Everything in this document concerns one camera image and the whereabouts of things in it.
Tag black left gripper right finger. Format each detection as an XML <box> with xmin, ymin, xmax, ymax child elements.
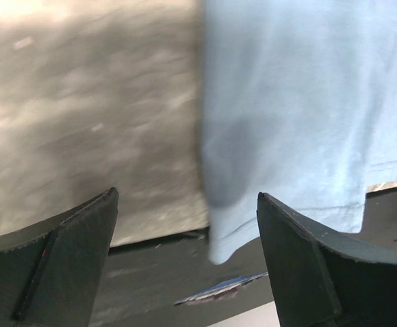
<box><xmin>257</xmin><ymin>193</ymin><xmax>397</xmax><ymax>326</ymax></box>

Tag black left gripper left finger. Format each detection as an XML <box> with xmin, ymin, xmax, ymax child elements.
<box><xmin>0</xmin><ymin>188</ymin><xmax>118</xmax><ymax>326</ymax></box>

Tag blue t shirt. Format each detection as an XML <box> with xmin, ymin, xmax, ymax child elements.
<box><xmin>201</xmin><ymin>1</ymin><xmax>397</xmax><ymax>264</ymax></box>

